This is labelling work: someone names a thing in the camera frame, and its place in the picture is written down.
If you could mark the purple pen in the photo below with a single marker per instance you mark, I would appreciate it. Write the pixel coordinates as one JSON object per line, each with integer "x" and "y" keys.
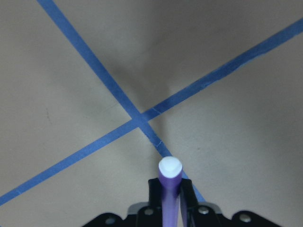
{"x": 170, "y": 176}

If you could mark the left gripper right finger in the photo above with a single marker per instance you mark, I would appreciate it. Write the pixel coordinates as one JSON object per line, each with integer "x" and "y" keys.
{"x": 187, "y": 194}

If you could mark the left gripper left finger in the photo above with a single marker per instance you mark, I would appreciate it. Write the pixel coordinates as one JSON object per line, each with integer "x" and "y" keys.
{"x": 155, "y": 193}

